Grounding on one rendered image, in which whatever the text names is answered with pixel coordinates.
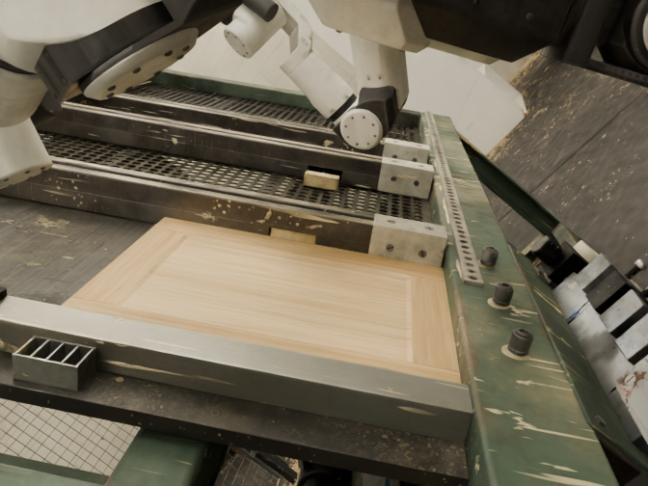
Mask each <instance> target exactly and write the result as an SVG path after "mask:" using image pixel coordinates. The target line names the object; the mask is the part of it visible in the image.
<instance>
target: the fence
mask: <svg viewBox="0 0 648 486"><path fill-rule="evenodd" d="M33 336H38V337H43V338H52V339H57V340H61V341H67V342H72V343H77V344H82V345H87V346H91V347H95V352H96V370H101V371H106V372H111V373H116V374H120V375H125V376H130V377H135V378H140V379H145V380H150V381H154V382H159V383H164V384H169V385H174V386H179V387H183V388H187V389H192V390H197V391H202V392H211V393H216V394H220V395H225V396H230V397H235V398H240V399H245V400H250V401H254V402H259V403H264V404H269V405H274V406H279V407H284V408H288V409H293V410H298V411H303V412H308V413H313V414H318V415H322V416H327V417H332V418H337V419H346V420H351V421H355V422H360V423H365V424H370V425H375V426H380V427H385V428H389V429H394V430H399V431H404V432H409V433H414V434H419V435H423V436H428V437H433V438H438V439H443V440H448V441H453V442H457V443H462V444H464V443H465V442H466V439H467V436H468V432H469V429H470V426H471V422H472V419H473V405H472V399H471V394H470V388H469V386H468V385H463V384H458V383H453V382H448V381H444V380H439V379H433V378H428V377H423V376H418V375H414V374H409V373H404V372H399V371H393V370H388V369H384V368H379V367H374V366H369V365H364V364H354V363H349V362H345V361H340V360H335V359H330V358H324V357H319V356H314V355H310V354H305V353H300V352H295V351H289V350H284V349H280V348H275V347H270V346H265V345H260V344H255V343H250V342H245V341H240V340H235V339H230V338H225V337H215V336H211V335H206V334H201V333H196V332H191V331H186V330H180V329H176V328H171V327H166V326H161V325H156V324H151V323H146V322H141V321H136V320H131V319H126V318H121V317H116V316H111V315H106V314H101V313H96V312H91V311H86V310H78V309H72V308H67V307H62V306H57V305H52V304H47V303H43V302H37V301H32V300H27V299H22V298H17V297H13V296H8V295H7V296H6V297H5V298H3V299H2V300H0V351H5V352H10V353H15V352H16V351H17V350H18V349H20V348H21V347H22V346H23V345H24V344H25V343H26V342H28V341H29V340H30V339H31V338H32V337H33Z"/></svg>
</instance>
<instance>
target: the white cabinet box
mask: <svg viewBox="0 0 648 486"><path fill-rule="evenodd" d="M290 1H291V2H292V3H293V4H294V5H295V6H296V7H297V8H298V9H299V10H300V11H301V12H302V14H303V15H304V16H305V17H306V18H307V19H308V21H309V23H310V26H311V27H312V30H313V31H314V33H315V34H316V35H317V36H318V37H320V38H321V39H323V40H324V41H325V42H327V43H328V44H329V45H330V46H331V47H333V48H334V50H335V51H336V52H337V53H339V54H340V55H341V56H342V57H343V58H344V59H346V60H347V61H348V62H349V63H350V64H351V65H353V66H354V62H353V56H352V49H351V43H350V38H349V34H347V33H343V32H341V33H338V32H336V30H335V29H332V28H329V27H326V26H324V25H323V24H322V23H321V21H320V20H319V18H318V16H317V15H316V13H315V11H314V10H313V8H312V6H311V4H310V2H309V0H290ZM405 54H406V64H407V72H408V81H409V94H408V98H407V101H406V103H405V105H404V106H403V107H402V108H403V109H407V110H413V111H419V112H425V111H428V112H432V113H433V114H435V115H441V116H447V117H450V119H451V121H452V123H453V125H454V127H455V129H456V131H458V132H459V133H460V134H461V135H462V136H463V137H465V138H466V139H467V140H468V141H469V142H470V143H472V144H473V145H474V146H475V147H476V148H477V149H479V150H480V151H481V152H482V153H483V154H485V155H487V154H488V153H489V152H490V151H491V150H492V149H493V148H494V147H495V146H496V145H497V144H498V143H499V142H500V141H501V140H502V139H503V138H504V137H505V136H506V135H507V134H508V133H509V132H510V131H511V130H512V129H513V128H514V127H515V126H516V125H517V124H518V123H519V122H520V121H521V120H522V119H523V118H524V117H525V115H526V114H527V109H526V107H525V103H524V100H523V97H522V95H521V94H520V93H519V92H518V91H517V90H516V89H515V88H513V87H512V86H511V85H510V84H509V83H508V82H507V81H506V80H504V79H503V78H502V77H501V76H500V75H499V74H498V73H496V72H495V71H494V70H493V69H492V68H491V67H490V66H488V65H487V64H483V63H479V62H476V61H473V60H470V59H466V58H463V57H459V56H456V55H453V54H449V53H446V52H443V51H440V50H437V49H433V48H430V47H427V48H425V49H423V50H421V51H420V52H418V53H412V52H408V51H405Z"/></svg>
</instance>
